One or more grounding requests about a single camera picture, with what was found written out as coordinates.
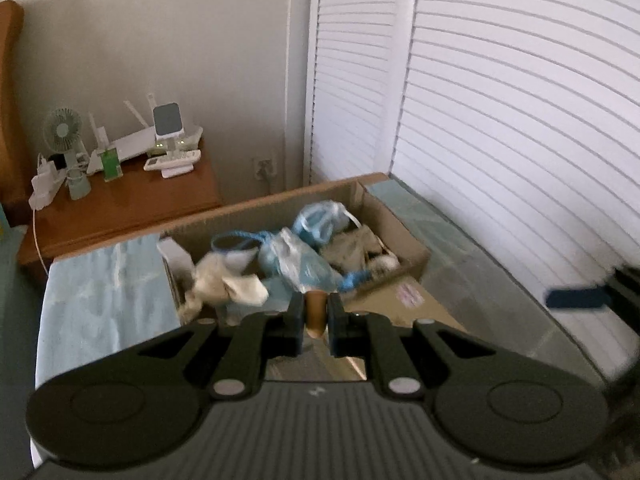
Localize pale green cup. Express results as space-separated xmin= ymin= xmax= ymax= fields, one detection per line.
xmin=66 ymin=169 xmax=92 ymax=201

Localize light blue blanket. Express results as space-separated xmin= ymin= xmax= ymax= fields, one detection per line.
xmin=35 ymin=234 xmax=181 ymax=391

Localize white cable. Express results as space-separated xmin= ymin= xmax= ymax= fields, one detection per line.
xmin=31 ymin=205 xmax=52 ymax=276

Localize small white desk fan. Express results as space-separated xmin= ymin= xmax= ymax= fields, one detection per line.
xmin=42 ymin=106 xmax=83 ymax=168

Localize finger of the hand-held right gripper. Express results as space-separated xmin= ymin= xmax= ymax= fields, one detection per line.
xmin=545 ymin=284 xmax=615 ymax=312

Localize wooden nightstand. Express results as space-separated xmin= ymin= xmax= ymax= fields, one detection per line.
xmin=17 ymin=147 xmax=223 ymax=286

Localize small brown cylinder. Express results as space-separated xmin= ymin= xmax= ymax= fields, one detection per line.
xmin=306 ymin=291 xmax=329 ymax=339

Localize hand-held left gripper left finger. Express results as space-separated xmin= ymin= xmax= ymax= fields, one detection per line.
xmin=125 ymin=292 xmax=307 ymax=402

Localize white stand with grey screen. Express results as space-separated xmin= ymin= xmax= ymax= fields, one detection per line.
xmin=152 ymin=102 xmax=187 ymax=142

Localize white louvered door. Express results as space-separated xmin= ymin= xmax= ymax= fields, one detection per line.
xmin=302 ymin=0 xmax=640 ymax=356

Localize green card holder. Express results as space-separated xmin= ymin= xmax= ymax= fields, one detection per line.
xmin=101 ymin=147 xmax=123 ymax=182

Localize small white box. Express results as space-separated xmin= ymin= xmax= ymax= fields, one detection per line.
xmin=157 ymin=237 xmax=197 ymax=311

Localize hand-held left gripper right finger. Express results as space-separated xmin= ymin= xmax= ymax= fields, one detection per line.
xmin=326 ymin=293 xmax=507 ymax=402

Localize white cloth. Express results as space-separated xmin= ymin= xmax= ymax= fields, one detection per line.
xmin=181 ymin=254 xmax=270 ymax=325

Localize clear blue plastic bags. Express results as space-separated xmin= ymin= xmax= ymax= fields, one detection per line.
xmin=257 ymin=227 xmax=346 ymax=293

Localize white router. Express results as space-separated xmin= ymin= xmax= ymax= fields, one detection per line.
xmin=87 ymin=92 xmax=205 ymax=175

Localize white power adapter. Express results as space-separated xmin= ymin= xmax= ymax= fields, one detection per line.
xmin=28 ymin=157 xmax=68 ymax=210

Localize wooden headboard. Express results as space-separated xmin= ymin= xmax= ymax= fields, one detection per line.
xmin=0 ymin=0 xmax=31 ymax=216

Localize blue cord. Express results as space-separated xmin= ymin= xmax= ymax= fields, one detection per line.
xmin=210 ymin=230 xmax=273 ymax=253

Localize clear bag of blue masks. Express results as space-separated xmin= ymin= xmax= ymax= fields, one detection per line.
xmin=292 ymin=200 xmax=363 ymax=251

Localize blue thread tassel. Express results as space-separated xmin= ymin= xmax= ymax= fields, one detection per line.
xmin=337 ymin=267 xmax=396 ymax=292

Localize white remote control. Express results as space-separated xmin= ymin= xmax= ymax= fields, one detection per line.
xmin=144 ymin=149 xmax=202 ymax=179

